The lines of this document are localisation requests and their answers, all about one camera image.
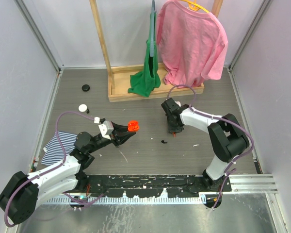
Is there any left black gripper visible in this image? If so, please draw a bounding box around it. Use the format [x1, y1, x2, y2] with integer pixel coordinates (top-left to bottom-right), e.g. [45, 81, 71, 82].
[87, 122, 135, 154]

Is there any orange earbud case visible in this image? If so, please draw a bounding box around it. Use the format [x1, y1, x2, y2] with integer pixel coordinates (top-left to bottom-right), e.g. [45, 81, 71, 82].
[128, 120, 140, 132]

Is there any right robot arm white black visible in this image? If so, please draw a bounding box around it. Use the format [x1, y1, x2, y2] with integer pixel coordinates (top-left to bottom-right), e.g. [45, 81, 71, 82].
[161, 98, 250, 191]

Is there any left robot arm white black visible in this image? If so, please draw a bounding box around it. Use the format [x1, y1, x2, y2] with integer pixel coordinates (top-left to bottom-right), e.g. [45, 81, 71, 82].
[0, 120, 139, 227]

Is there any white earbud case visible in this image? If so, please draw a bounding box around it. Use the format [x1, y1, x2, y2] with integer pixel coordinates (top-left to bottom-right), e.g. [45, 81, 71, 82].
[78, 104, 88, 113]

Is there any black earbud case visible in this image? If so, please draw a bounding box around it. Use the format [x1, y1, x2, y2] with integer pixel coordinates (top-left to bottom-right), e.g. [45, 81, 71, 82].
[81, 84, 90, 92]

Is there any green tank top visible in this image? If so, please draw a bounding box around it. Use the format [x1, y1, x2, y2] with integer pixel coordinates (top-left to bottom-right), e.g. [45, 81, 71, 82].
[128, 13, 161, 97]

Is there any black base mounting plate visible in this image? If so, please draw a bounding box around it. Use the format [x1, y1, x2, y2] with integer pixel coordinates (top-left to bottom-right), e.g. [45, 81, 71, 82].
[73, 175, 231, 198]

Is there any blue white striped cloth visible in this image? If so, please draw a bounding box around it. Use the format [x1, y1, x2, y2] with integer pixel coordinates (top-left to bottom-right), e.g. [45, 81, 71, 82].
[41, 131, 77, 166]

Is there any pink t-shirt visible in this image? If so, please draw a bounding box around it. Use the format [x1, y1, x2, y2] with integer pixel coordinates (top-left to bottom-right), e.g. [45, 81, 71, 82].
[157, 0, 228, 87]

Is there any grey-blue clothes hanger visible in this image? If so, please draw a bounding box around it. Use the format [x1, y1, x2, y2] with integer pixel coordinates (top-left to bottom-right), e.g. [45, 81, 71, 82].
[149, 0, 156, 58]

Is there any yellow clothes hanger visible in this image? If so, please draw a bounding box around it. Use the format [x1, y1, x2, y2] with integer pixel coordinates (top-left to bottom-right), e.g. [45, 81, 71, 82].
[180, 0, 209, 13]

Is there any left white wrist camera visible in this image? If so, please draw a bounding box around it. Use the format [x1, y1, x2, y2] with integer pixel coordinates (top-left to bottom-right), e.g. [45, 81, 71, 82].
[94, 117, 114, 140]

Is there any grey slotted cable duct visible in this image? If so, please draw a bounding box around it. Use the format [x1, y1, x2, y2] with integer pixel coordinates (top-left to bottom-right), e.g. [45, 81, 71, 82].
[44, 192, 206, 205]

